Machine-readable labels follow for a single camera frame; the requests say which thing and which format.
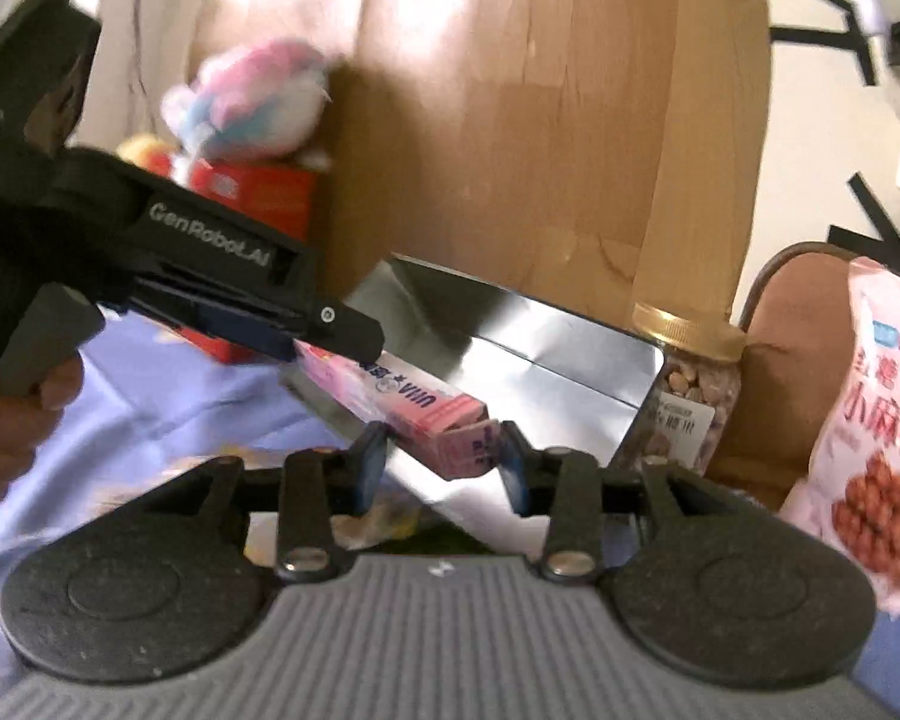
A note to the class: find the black sheep wool box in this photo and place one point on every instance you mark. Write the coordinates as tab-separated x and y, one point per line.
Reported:
563	379

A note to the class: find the pink white plush toy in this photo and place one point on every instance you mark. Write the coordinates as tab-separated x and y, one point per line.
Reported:
251	103

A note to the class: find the blue patterned tablecloth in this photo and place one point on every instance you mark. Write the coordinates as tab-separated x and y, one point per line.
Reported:
147	401

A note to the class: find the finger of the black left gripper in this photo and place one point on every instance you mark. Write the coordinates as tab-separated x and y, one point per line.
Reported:
330	329

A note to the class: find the brown chair back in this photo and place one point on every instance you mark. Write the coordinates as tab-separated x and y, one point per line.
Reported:
800	341

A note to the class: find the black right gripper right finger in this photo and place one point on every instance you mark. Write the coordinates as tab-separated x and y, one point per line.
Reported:
707	582

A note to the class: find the person's left hand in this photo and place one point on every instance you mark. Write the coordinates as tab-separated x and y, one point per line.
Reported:
26	422

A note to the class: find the nut jar with gold lid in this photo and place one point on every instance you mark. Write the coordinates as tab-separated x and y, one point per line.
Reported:
685	415

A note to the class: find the pink snack box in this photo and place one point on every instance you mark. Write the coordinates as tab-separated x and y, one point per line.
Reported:
445	429

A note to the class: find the wooden cabinet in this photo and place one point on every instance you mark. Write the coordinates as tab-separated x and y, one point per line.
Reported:
591	153

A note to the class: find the pink fried dough snack bag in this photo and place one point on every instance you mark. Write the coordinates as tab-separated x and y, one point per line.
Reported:
850	498

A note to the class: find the yellow plush toy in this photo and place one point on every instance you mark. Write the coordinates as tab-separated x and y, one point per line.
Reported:
149	152

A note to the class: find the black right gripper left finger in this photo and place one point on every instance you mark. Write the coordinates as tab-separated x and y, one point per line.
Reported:
173	579

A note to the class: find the red gift box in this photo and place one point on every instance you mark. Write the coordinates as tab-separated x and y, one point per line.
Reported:
279	195

